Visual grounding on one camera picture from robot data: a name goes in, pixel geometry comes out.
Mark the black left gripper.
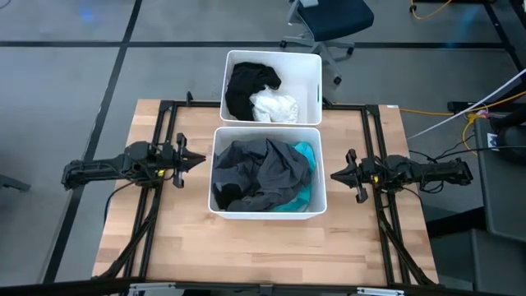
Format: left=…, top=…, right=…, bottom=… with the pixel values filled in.
left=162, top=132, right=207, bottom=189

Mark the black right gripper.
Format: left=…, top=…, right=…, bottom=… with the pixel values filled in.
left=330, top=148, right=385, bottom=205

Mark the white perforated plastic basket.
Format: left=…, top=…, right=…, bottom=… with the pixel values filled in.
left=207, top=126, right=328, bottom=221
left=219, top=49, right=324, bottom=127

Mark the turquoise t-shirt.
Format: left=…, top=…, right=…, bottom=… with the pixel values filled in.
left=270, top=141, right=318, bottom=214

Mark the dark grey garment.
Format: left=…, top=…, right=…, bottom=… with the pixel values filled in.
left=211, top=137, right=313, bottom=213

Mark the long black cloth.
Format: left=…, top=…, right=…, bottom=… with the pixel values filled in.
left=224, top=81, right=258, bottom=122

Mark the white garment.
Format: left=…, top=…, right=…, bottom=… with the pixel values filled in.
left=249, top=87, right=299, bottom=124

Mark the black garment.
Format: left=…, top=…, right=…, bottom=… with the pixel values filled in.
left=229, top=61, right=284, bottom=98

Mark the navy office chair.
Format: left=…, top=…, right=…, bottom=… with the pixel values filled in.
left=280, top=0, right=376, bottom=86

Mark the grey desk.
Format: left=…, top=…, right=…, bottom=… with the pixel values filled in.
left=472, top=117, right=526, bottom=243

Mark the black bag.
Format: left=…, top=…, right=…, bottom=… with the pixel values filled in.
left=491, top=107, right=526, bottom=165

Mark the dark grey cabinet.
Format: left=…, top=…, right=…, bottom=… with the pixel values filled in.
left=470, top=228, right=526, bottom=295

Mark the grey chair base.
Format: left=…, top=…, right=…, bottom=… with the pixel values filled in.
left=0, top=174, right=32, bottom=193

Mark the black crossbar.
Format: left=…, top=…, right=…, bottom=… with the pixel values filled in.
left=0, top=275, right=526, bottom=296

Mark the black table leg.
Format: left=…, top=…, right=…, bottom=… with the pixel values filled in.
left=482, top=0, right=526, bottom=73

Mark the black aluminium table frame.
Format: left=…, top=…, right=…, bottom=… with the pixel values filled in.
left=93, top=90, right=439, bottom=289

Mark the black cable bundle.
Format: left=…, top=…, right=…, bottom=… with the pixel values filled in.
left=408, top=143, right=526, bottom=195

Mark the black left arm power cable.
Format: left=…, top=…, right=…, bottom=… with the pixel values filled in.
left=102, top=179, right=143, bottom=225

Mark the long yellow cable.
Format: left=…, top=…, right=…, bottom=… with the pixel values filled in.
left=399, top=90, right=526, bottom=157

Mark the yellow cable loop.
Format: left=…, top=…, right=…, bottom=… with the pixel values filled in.
left=409, top=0, right=453, bottom=21

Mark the white cable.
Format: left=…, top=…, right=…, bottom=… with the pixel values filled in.
left=405, top=67, right=526, bottom=141

